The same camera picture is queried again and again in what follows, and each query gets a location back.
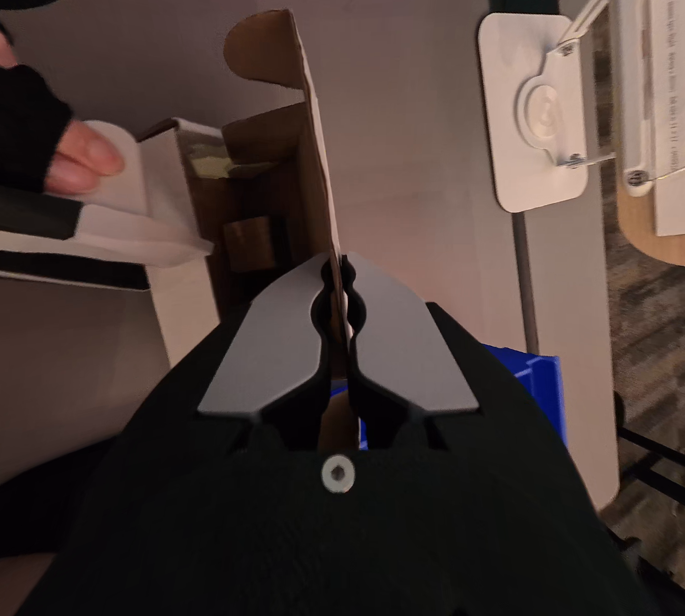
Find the blue plastic bin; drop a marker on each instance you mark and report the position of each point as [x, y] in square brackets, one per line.
[540, 391]

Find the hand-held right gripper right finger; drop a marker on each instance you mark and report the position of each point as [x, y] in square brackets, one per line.
[412, 359]

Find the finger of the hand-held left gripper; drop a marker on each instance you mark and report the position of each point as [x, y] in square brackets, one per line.
[64, 249]
[150, 238]

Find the person's left hand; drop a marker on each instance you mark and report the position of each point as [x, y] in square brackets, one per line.
[91, 155]

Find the wooden document stand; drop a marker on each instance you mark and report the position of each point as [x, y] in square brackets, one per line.
[513, 171]

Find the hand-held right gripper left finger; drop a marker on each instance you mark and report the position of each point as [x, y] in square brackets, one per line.
[267, 359]

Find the white cardboard mailer box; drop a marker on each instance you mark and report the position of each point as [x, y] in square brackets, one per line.
[257, 193]

